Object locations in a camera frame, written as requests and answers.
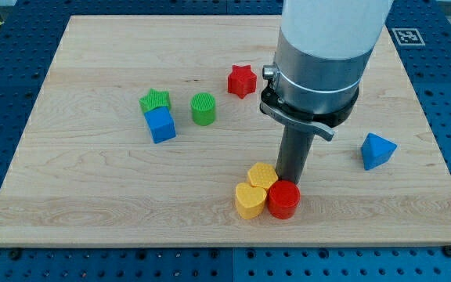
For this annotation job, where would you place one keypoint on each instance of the yellow heart block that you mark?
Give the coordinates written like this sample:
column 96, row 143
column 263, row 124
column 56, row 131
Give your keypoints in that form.
column 249, row 200

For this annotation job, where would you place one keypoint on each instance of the blue triangular prism block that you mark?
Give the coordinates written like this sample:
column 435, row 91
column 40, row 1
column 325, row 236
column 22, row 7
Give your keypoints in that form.
column 376, row 151

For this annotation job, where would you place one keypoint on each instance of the yellow hexagon block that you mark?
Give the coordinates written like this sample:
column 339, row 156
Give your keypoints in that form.
column 262, row 175

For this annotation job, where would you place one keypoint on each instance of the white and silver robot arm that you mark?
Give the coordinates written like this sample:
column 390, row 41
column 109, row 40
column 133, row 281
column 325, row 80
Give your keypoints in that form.
column 322, row 51

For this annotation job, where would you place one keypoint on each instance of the blue cube block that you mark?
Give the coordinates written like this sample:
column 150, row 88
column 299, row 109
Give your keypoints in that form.
column 161, row 124

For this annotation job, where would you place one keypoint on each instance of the light wooden board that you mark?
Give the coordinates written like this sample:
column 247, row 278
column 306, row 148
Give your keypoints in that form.
column 87, row 174

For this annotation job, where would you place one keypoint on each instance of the green star block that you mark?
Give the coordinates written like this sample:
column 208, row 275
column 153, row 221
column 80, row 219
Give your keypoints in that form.
column 155, row 99

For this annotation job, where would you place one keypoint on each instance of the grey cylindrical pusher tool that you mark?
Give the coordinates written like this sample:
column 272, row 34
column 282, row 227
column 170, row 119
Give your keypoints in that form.
column 294, row 149

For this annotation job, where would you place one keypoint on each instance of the black and white fiducial marker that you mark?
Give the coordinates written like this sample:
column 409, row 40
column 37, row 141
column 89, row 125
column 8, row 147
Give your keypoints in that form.
column 406, row 36

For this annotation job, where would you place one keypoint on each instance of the red cylinder block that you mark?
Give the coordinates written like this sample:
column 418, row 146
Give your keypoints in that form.
column 283, row 199

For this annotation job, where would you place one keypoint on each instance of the red star block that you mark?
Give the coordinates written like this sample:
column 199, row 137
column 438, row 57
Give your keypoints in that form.
column 242, row 81

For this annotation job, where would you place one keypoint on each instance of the green cylinder block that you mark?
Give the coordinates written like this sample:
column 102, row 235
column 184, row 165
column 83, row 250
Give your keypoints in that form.
column 203, row 108

